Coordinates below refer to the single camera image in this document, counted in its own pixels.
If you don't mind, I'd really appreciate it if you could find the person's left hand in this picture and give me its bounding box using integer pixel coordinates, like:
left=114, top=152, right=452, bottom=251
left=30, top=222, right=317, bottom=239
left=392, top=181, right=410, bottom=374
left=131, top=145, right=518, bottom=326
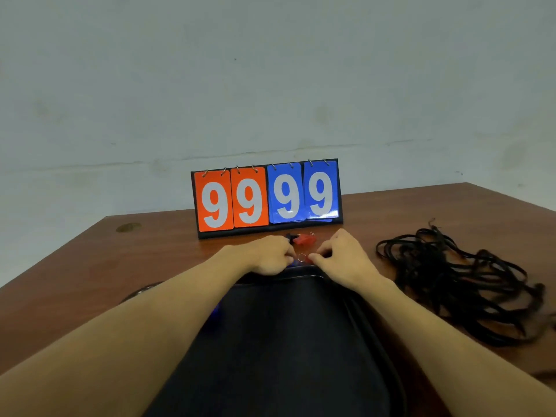
left=213, top=235, right=297, bottom=277

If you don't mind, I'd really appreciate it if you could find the person's right hand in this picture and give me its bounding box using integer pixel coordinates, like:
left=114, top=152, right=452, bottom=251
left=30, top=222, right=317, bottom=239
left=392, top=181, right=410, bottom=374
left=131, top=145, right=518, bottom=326
left=307, top=228, right=383, bottom=294

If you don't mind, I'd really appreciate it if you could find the black plastic tray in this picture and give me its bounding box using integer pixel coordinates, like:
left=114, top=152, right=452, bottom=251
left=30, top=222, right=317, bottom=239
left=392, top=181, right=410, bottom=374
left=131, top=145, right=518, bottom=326
left=119, top=264, right=409, bottom=417

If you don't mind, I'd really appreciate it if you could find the tangle of black lanyards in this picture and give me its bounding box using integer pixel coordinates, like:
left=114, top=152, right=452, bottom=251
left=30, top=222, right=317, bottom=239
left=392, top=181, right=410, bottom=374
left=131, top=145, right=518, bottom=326
left=375, top=219, right=556, bottom=381

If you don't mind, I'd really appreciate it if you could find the person's right forearm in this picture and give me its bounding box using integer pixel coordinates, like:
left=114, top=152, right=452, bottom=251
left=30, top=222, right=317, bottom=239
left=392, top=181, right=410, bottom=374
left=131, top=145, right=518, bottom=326
left=356, top=275, right=556, bottom=417

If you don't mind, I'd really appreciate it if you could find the person's left forearm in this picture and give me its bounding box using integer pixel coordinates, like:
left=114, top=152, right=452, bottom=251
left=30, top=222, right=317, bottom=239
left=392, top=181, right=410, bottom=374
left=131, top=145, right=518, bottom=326
left=0, top=251, right=257, bottom=417

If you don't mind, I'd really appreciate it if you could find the orange and blue flip scoreboard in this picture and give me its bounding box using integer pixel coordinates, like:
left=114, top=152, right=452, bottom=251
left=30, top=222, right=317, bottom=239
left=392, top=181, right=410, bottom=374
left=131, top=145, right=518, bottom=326
left=191, top=158, right=344, bottom=240

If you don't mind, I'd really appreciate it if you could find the brown wooden desk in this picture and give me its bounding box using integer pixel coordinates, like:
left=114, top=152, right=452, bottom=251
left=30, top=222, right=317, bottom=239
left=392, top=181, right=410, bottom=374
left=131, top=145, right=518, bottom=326
left=0, top=182, right=556, bottom=417

